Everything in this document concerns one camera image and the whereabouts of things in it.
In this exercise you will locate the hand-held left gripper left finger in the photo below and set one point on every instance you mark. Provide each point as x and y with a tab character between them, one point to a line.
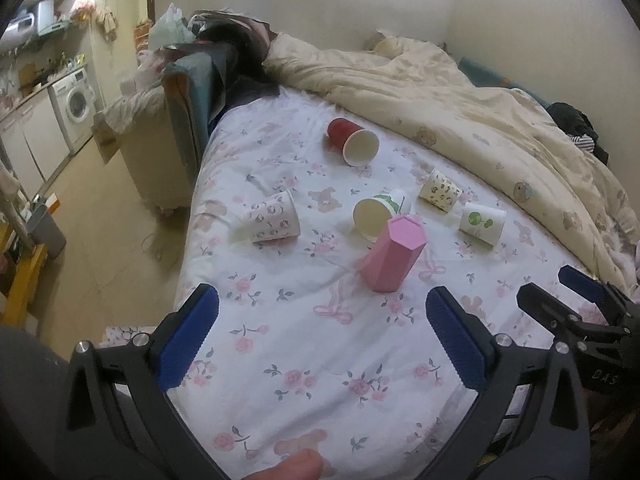
190	340

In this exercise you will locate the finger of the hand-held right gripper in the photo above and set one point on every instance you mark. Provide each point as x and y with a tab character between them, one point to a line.
582	282
547	310

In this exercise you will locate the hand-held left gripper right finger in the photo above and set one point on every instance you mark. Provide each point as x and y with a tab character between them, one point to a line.
455	340

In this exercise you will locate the pink hexagonal cup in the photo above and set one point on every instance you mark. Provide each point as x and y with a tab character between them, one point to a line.
390	255

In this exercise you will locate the white cup with green circles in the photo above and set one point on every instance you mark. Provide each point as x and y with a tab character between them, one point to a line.
480	222

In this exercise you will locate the white bear print paper cup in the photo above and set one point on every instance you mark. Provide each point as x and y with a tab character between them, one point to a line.
272	217

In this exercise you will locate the cream spotted paper cup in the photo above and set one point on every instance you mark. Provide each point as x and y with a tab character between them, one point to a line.
440	190

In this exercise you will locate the green leaf print paper cup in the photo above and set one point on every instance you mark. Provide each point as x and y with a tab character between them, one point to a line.
370	215

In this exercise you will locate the red paper cup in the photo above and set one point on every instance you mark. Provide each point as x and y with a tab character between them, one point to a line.
340	130

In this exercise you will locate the striped cloth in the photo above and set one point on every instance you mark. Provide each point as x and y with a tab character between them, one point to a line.
581	142

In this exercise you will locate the black garment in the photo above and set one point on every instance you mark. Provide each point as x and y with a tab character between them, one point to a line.
575	117

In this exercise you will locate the yellow stool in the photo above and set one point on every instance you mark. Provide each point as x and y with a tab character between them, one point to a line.
22	280

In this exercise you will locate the grey waste bin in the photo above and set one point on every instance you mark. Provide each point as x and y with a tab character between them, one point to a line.
47	230

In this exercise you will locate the brown paper bag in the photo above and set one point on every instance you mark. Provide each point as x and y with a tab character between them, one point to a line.
106	137

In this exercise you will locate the blue pillow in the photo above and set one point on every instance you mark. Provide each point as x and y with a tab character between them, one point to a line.
485	75

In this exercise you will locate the cream bear print duvet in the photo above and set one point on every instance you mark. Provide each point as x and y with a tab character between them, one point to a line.
450	95

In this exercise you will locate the blue and orange armchair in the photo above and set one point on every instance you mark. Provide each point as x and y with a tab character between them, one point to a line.
192	95

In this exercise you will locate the white floor cabinets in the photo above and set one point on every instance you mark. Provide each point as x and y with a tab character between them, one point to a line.
30	135

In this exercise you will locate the white washing machine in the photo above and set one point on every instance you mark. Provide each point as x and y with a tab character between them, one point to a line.
75	102

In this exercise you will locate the dark clothing pile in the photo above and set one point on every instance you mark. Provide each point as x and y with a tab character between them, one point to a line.
235	40

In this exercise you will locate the pale plastic bag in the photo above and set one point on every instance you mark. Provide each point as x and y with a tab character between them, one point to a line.
170	27

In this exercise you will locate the beige hanging cloth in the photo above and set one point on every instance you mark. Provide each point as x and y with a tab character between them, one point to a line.
106	25

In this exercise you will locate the pink hanging bag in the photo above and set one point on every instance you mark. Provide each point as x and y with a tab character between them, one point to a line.
82	6

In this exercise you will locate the white water heater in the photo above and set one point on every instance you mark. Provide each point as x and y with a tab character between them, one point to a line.
46	15

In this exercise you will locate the grey kitchen appliance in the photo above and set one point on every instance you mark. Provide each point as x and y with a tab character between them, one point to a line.
20	27

